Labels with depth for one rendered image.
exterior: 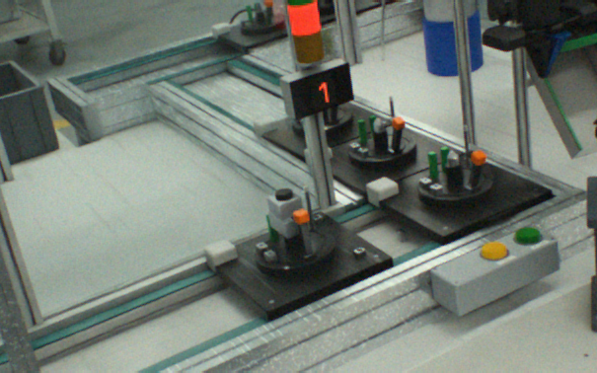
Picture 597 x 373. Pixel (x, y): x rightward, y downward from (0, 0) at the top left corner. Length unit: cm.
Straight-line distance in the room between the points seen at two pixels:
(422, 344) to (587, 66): 67
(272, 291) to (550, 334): 44
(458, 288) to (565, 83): 55
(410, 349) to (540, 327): 21
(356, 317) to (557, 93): 63
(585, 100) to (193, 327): 85
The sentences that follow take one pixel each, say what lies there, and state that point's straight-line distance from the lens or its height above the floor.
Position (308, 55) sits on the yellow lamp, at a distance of 169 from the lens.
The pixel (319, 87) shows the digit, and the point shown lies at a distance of 170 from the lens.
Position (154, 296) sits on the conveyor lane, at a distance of 170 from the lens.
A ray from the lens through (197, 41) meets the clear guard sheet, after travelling 164.
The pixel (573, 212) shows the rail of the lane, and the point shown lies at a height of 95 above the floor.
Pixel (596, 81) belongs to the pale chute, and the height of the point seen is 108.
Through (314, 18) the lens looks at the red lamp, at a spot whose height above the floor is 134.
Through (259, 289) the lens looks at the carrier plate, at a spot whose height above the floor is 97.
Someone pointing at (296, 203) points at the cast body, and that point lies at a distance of 161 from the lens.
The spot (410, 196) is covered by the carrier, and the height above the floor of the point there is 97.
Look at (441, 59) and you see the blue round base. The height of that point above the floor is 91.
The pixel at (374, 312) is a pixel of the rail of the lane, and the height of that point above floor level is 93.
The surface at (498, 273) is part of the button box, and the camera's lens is 160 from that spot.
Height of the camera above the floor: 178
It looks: 25 degrees down
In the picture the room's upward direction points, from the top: 10 degrees counter-clockwise
